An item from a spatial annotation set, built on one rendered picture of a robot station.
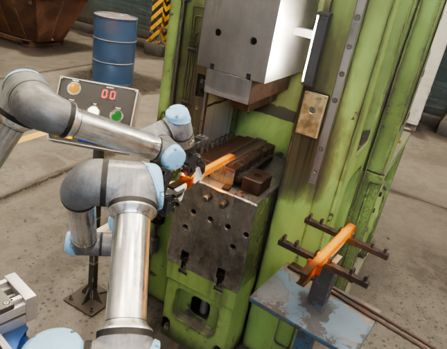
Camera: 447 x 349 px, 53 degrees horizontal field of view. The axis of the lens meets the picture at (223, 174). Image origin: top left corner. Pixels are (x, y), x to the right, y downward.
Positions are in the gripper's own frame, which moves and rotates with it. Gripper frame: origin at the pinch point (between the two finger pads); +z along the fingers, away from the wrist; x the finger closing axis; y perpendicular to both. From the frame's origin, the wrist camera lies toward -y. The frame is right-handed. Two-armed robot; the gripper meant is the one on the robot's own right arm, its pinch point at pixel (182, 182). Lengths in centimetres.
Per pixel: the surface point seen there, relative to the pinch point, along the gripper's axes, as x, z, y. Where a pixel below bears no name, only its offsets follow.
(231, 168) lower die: 5.5, 28.0, 1.1
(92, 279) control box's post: -57, 19, 85
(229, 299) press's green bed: 19, 23, 59
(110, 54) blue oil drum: -334, 337, 53
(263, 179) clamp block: 18.7, 32.1, 2.3
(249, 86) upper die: 7.0, 27.3, -33.9
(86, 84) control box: -62, 15, -19
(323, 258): 56, -3, 5
